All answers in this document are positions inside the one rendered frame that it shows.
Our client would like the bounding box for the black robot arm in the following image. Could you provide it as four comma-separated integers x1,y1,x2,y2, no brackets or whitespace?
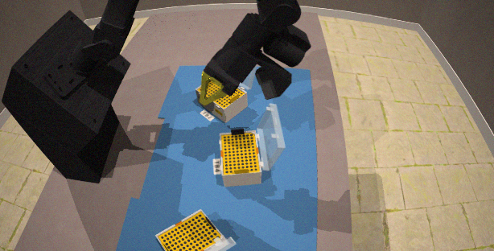
43,0,311,100

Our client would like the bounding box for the yellow pipette tip rack insert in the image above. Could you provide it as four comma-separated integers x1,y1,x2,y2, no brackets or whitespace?
221,129,260,175
158,212,220,251
206,81,244,109

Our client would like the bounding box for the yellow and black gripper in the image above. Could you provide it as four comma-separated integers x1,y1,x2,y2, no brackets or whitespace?
200,36,257,106

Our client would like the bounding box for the blue bench mat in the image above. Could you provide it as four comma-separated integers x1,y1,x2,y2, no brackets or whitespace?
116,65,317,251

